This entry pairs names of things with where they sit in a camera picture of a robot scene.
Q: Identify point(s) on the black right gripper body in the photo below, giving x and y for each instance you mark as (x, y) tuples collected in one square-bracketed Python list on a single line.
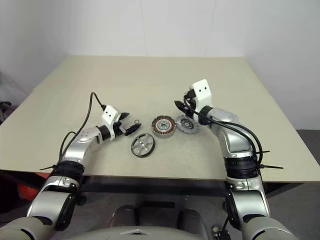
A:
[(192, 106)]

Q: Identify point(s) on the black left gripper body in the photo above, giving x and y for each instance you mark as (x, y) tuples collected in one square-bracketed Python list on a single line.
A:
[(120, 126)]

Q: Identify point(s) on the round grey housing lid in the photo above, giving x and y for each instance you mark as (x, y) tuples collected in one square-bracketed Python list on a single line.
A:
[(185, 127)]

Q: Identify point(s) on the black spoked rotor wheel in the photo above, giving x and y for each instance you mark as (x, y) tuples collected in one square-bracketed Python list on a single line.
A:
[(143, 145)]

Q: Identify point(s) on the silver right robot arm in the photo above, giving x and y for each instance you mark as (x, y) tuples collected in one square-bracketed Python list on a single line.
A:
[(236, 140)]

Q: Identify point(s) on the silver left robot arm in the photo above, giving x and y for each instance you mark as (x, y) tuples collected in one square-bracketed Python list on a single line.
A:
[(75, 150)]

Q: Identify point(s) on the round motor housing with windings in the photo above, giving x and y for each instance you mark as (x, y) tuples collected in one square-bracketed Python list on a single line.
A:
[(163, 126)]

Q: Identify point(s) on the dark rounded shape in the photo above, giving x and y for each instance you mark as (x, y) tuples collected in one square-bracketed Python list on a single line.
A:
[(123, 215)]

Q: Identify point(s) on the grey robot torso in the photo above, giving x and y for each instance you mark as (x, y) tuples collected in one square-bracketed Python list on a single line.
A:
[(100, 235)]

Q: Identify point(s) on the orange object under table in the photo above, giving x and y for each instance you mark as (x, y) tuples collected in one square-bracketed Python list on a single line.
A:
[(27, 192)]

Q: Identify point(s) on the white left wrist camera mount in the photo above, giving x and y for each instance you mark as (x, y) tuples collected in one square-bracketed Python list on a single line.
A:
[(110, 113)]

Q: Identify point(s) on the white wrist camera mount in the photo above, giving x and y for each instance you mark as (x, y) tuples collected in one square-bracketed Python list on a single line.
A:
[(202, 92), (110, 113)]

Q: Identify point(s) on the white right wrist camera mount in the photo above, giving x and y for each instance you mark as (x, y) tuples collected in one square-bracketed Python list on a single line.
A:
[(202, 92)]

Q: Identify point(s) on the black metal table frame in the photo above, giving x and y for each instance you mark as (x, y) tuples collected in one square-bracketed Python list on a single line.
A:
[(275, 187)]

